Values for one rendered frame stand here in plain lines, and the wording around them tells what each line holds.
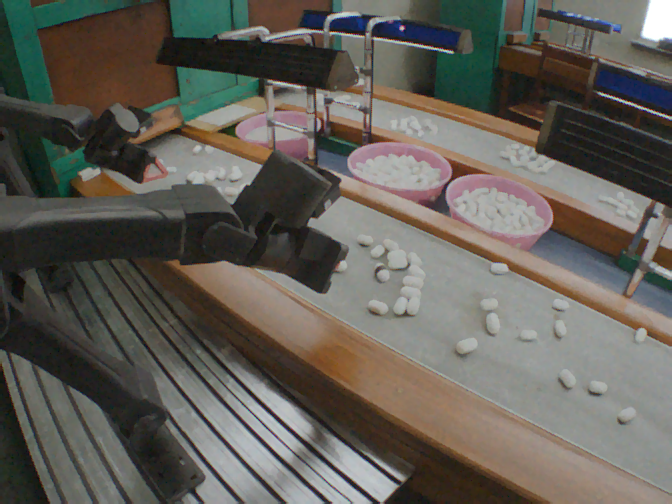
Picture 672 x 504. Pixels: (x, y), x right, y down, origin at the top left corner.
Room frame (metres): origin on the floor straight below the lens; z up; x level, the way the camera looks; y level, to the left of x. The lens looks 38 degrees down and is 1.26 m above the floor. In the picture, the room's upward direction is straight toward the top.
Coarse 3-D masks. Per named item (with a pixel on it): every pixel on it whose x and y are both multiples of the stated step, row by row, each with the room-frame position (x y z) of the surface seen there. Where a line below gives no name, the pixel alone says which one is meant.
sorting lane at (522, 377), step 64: (384, 256) 0.65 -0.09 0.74; (448, 256) 0.65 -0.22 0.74; (384, 320) 0.48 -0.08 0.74; (448, 320) 0.48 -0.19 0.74; (512, 320) 0.47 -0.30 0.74; (576, 320) 0.46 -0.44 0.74; (512, 384) 0.34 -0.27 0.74; (576, 384) 0.32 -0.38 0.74; (640, 384) 0.30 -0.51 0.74; (640, 448) 0.19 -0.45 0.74
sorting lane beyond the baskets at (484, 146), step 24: (288, 96) 1.66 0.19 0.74; (336, 96) 1.65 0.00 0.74; (360, 96) 1.66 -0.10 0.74; (360, 120) 1.37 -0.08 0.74; (384, 120) 1.38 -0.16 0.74; (432, 120) 1.40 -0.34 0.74; (456, 144) 1.20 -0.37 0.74; (480, 144) 1.21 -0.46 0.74; (504, 144) 1.23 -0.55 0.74; (504, 168) 1.05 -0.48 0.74; (552, 168) 1.07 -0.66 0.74; (576, 192) 0.93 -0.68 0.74; (600, 192) 0.94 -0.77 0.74; (624, 192) 0.95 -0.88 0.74
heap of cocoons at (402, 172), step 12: (384, 156) 1.08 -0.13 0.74; (396, 156) 1.08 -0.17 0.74; (408, 156) 1.09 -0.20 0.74; (360, 168) 1.01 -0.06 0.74; (372, 168) 1.01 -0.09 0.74; (384, 168) 1.00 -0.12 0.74; (396, 168) 1.02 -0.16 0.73; (408, 168) 1.02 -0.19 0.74; (420, 168) 1.05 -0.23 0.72; (372, 180) 0.95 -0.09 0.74; (384, 180) 0.94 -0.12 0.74; (396, 180) 0.96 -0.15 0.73; (408, 180) 0.94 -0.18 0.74; (420, 180) 0.97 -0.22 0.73; (432, 180) 0.95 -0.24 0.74
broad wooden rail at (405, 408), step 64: (128, 192) 0.88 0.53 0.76; (256, 320) 0.46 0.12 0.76; (320, 320) 0.46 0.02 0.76; (320, 384) 0.35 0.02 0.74; (384, 384) 0.34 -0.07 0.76; (448, 384) 0.33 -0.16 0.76; (384, 448) 0.28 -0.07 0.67; (448, 448) 0.23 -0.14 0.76; (512, 448) 0.22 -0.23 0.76; (576, 448) 0.21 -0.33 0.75
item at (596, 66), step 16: (592, 64) 0.95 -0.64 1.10; (592, 80) 0.93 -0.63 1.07; (608, 80) 0.91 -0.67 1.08; (624, 80) 0.89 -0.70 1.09; (640, 80) 0.87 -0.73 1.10; (656, 80) 0.85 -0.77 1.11; (624, 96) 0.87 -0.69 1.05; (640, 96) 0.85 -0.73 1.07; (656, 96) 0.83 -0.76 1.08; (656, 112) 0.81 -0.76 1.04
